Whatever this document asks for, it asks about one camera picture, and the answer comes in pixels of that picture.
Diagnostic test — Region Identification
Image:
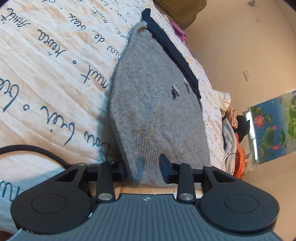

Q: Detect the grey navy knitted sweater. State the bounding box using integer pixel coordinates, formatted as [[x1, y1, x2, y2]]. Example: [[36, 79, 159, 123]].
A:
[[110, 9, 210, 187]]

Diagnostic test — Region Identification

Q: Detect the orange garment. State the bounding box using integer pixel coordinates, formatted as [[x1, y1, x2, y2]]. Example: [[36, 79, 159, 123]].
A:
[[233, 133, 245, 179]]

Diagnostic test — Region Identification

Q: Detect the beige crumpled garment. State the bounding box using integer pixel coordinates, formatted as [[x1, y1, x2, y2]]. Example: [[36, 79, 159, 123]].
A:
[[226, 106, 238, 129]]

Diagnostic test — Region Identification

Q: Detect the black garment on pile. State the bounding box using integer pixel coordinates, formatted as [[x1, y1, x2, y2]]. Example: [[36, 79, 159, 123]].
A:
[[235, 115, 250, 142]]

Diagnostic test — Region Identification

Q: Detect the white puffy jacket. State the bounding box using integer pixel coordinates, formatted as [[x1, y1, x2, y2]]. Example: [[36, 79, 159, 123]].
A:
[[214, 90, 231, 112]]

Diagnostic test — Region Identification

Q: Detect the white script-printed bed quilt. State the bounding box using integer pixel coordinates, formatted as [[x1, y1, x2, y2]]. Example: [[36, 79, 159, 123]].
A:
[[0, 0, 226, 233]]

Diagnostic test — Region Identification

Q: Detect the purple cloth by headboard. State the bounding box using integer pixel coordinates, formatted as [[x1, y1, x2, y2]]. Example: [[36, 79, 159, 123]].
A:
[[171, 22, 188, 45]]

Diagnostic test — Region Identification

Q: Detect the olive green upholstered headboard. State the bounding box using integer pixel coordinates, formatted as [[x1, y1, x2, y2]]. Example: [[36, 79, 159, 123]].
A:
[[154, 0, 207, 30]]

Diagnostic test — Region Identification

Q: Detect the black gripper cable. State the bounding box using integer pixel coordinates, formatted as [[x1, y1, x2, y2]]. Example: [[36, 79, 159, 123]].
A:
[[0, 144, 70, 168]]

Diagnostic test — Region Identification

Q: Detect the lotus flower wall poster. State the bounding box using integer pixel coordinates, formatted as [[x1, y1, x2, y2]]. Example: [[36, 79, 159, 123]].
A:
[[244, 91, 295, 164]]

